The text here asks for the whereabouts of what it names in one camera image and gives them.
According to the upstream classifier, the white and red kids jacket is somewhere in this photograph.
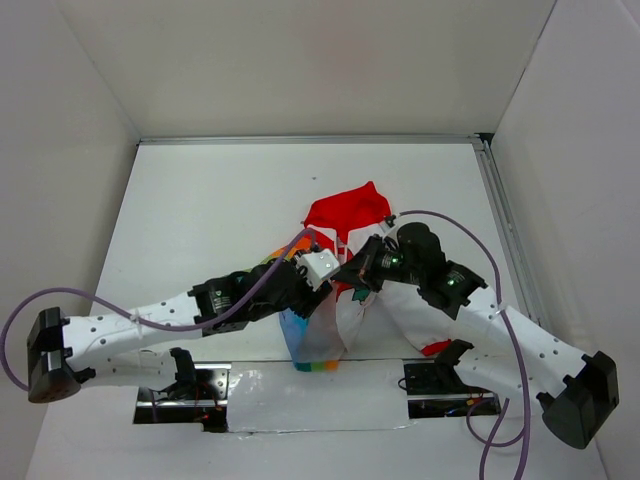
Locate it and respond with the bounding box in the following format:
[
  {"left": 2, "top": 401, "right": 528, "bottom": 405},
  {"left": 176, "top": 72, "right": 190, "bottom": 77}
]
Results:
[{"left": 279, "top": 181, "right": 452, "bottom": 372}]

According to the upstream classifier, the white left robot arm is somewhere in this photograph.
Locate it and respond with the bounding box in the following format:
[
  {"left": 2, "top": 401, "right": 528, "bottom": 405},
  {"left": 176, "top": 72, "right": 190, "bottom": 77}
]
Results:
[{"left": 26, "top": 254, "right": 339, "bottom": 404}]

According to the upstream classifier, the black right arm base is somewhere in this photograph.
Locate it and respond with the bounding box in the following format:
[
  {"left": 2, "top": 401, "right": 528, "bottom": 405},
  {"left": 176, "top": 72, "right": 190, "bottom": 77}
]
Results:
[{"left": 397, "top": 340, "right": 501, "bottom": 420}]

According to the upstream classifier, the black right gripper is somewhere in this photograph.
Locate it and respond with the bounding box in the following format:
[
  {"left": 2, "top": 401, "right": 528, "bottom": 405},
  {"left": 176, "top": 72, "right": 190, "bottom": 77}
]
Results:
[{"left": 329, "top": 232, "right": 424, "bottom": 292}]

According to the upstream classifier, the white tape sheet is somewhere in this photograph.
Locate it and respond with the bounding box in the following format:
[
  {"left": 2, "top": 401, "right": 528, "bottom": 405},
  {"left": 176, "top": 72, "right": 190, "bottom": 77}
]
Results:
[{"left": 227, "top": 360, "right": 410, "bottom": 433}]

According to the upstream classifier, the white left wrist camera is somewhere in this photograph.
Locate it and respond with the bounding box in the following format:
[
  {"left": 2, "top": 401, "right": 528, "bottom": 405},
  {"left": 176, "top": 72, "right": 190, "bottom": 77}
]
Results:
[{"left": 297, "top": 249, "right": 340, "bottom": 291}]

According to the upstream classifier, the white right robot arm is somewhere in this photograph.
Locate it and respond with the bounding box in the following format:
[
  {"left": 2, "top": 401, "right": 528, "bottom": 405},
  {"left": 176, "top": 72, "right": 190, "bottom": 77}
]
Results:
[{"left": 333, "top": 222, "right": 619, "bottom": 449}]

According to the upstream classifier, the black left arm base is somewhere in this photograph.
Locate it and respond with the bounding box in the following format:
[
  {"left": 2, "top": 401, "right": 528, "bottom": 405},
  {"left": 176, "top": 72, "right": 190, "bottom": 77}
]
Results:
[{"left": 133, "top": 347, "right": 231, "bottom": 433}]

